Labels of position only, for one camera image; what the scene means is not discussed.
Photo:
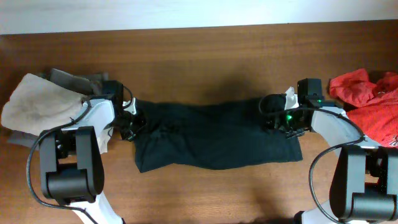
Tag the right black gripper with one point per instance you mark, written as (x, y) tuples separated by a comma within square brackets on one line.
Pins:
[(280, 121)]

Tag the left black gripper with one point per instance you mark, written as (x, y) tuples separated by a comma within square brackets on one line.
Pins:
[(127, 125)]

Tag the black t-shirt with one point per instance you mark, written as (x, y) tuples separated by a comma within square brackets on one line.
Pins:
[(222, 136)]

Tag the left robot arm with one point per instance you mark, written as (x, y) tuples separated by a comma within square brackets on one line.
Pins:
[(71, 168)]

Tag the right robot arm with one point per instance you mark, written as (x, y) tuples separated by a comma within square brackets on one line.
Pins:
[(364, 185)]

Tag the grey folded garment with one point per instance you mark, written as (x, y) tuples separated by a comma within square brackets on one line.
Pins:
[(71, 81)]

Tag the red crumpled garment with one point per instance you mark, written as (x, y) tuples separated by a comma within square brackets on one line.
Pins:
[(374, 103)]

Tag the beige folded garment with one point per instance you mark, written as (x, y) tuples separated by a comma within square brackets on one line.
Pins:
[(40, 105)]

